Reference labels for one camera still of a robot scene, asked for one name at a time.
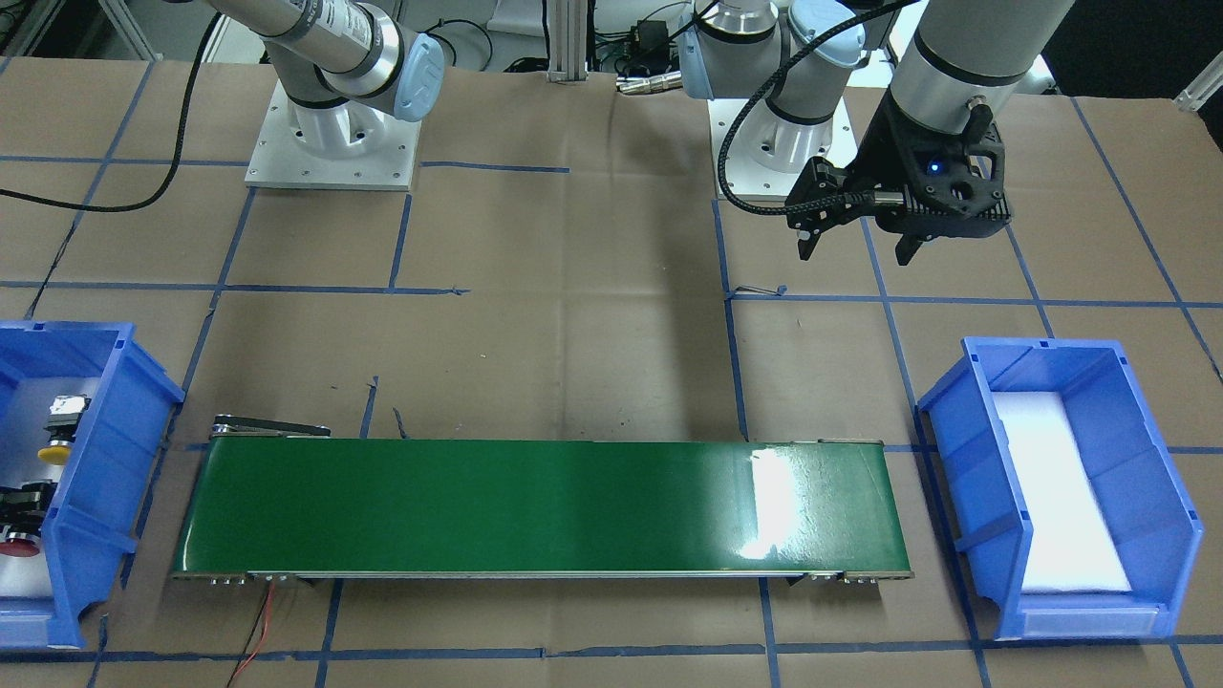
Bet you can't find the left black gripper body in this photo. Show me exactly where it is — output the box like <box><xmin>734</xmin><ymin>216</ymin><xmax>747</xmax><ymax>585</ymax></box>
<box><xmin>785</xmin><ymin>93</ymin><xmax>1011</xmax><ymax>241</ymax></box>

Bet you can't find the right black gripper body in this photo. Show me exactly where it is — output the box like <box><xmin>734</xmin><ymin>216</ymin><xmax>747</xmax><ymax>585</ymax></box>
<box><xmin>1</xmin><ymin>481</ymin><xmax>57</xmax><ymax>532</ymax></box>

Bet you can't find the red mushroom push button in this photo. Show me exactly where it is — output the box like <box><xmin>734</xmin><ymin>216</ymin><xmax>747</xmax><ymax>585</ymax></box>
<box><xmin>1</xmin><ymin>525</ymin><xmax>42</xmax><ymax>558</ymax></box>

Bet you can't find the yellow mushroom push button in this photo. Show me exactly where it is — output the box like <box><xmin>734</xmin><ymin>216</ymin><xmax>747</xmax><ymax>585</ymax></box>
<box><xmin>35</xmin><ymin>395</ymin><xmax>92</xmax><ymax>466</ymax></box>

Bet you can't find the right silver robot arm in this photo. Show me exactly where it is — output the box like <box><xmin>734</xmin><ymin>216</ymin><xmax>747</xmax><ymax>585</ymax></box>
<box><xmin>2</xmin><ymin>1</ymin><xmax>418</xmax><ymax>334</ymax></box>

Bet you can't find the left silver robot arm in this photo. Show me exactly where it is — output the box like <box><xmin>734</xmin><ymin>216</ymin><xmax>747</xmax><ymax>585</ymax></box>
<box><xmin>676</xmin><ymin>1</ymin><xmax>1071</xmax><ymax>266</ymax></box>

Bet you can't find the blue plastic bin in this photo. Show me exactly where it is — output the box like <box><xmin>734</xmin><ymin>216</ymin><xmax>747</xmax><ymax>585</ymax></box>
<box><xmin>1</xmin><ymin>321</ymin><xmax>183</xmax><ymax>650</ymax></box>
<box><xmin>920</xmin><ymin>336</ymin><xmax>1203</xmax><ymax>640</ymax></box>

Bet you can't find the green conveyor belt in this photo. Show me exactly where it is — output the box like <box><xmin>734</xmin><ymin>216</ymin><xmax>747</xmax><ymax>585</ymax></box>
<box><xmin>172</xmin><ymin>434</ymin><xmax>914</xmax><ymax>582</ymax></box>

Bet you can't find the black braided cable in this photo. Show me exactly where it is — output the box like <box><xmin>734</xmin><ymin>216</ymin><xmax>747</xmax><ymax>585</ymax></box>
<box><xmin>717</xmin><ymin>0</ymin><xmax>933</xmax><ymax>216</ymax></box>

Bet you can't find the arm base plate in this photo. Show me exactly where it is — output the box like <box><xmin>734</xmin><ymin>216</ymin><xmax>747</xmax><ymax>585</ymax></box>
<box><xmin>725</xmin><ymin>100</ymin><xmax>857</xmax><ymax>205</ymax></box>
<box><xmin>245</xmin><ymin>83</ymin><xmax>419</xmax><ymax>192</ymax></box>

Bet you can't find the aluminium frame post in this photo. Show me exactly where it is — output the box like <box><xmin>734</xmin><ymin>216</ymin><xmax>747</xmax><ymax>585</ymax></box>
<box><xmin>542</xmin><ymin>1</ymin><xmax>594</xmax><ymax>83</ymax></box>

